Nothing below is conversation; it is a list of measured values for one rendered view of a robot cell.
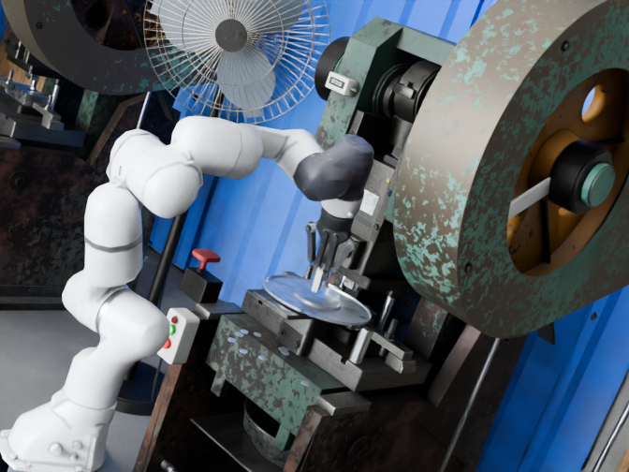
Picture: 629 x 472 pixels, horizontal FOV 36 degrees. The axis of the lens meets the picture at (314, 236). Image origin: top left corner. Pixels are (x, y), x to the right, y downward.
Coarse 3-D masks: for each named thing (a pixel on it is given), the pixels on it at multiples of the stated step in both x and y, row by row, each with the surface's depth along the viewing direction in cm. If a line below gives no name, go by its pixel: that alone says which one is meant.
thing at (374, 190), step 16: (384, 160) 248; (384, 176) 242; (368, 192) 245; (384, 192) 242; (368, 208) 245; (352, 224) 249; (368, 224) 245; (368, 240) 245; (336, 256) 248; (352, 256) 244; (368, 256) 245; (384, 256) 249; (368, 272) 247; (384, 272) 252
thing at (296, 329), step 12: (264, 300) 238; (276, 300) 240; (288, 312) 235; (288, 324) 249; (300, 324) 246; (312, 324) 244; (324, 324) 248; (276, 336) 252; (288, 336) 249; (300, 336) 246; (312, 336) 246; (300, 348) 246
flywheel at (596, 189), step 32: (576, 96) 216; (608, 96) 227; (544, 128) 213; (576, 128) 222; (608, 128) 233; (544, 160) 214; (576, 160) 210; (608, 160) 215; (544, 192) 214; (576, 192) 211; (608, 192) 217; (512, 224) 224; (576, 224) 243; (512, 256) 227
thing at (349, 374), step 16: (256, 304) 261; (256, 320) 261; (272, 320) 257; (320, 336) 249; (320, 352) 245; (336, 352) 242; (368, 352) 250; (336, 368) 242; (352, 368) 238; (368, 368) 239; (384, 368) 243; (416, 368) 254; (352, 384) 238; (368, 384) 241; (384, 384) 246; (400, 384) 251
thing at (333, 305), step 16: (272, 288) 247; (288, 288) 251; (304, 288) 254; (320, 288) 260; (336, 288) 263; (288, 304) 237; (304, 304) 243; (320, 304) 245; (336, 304) 249; (352, 304) 256; (336, 320) 237; (352, 320) 243; (368, 320) 246
